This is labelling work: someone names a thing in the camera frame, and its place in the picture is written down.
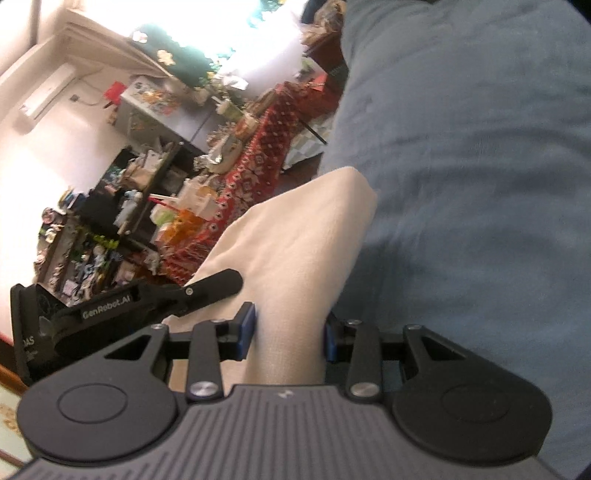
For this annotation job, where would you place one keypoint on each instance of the green printed curtain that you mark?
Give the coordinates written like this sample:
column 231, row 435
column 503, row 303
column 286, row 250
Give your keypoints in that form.
column 184, row 55

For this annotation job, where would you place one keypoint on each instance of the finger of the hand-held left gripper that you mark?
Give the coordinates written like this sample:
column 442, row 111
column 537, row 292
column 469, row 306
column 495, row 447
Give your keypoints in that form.
column 203, row 290

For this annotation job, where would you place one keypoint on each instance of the cream knit sweater vest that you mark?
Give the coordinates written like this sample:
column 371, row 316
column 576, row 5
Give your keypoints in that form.
column 295, row 240

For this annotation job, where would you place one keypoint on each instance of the white air conditioner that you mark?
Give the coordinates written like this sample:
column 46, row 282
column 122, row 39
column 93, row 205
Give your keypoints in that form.
column 46, row 92

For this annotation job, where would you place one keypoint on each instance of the white refrigerator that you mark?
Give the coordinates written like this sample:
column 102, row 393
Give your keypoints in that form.
column 161, row 115

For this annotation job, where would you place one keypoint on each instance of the black shelving unit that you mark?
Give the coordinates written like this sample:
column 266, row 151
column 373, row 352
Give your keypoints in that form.
column 106, row 203

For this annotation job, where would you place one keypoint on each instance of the red patterned tablecloth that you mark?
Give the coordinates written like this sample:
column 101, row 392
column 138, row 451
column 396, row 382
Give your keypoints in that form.
column 263, row 152

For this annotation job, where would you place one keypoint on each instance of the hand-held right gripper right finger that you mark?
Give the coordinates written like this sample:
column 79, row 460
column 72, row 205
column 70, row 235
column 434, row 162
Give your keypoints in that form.
column 328, row 342

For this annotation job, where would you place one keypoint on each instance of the dark wooden nightstand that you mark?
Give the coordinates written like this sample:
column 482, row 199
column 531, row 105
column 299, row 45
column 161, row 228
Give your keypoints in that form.
column 325, row 62

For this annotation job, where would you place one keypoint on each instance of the blue fleece blanket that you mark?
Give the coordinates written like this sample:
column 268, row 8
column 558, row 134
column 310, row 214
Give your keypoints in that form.
column 461, row 184

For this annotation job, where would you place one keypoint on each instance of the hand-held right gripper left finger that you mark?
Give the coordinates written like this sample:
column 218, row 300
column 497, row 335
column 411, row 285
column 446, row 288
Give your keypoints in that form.
column 247, row 333

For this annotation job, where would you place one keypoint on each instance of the green drink cup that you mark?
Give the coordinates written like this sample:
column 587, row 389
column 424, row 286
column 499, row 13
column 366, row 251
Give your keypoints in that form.
column 228, row 110

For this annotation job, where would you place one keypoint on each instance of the pale patterned floor mat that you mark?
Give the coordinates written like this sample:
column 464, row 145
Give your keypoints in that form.
column 11, row 415

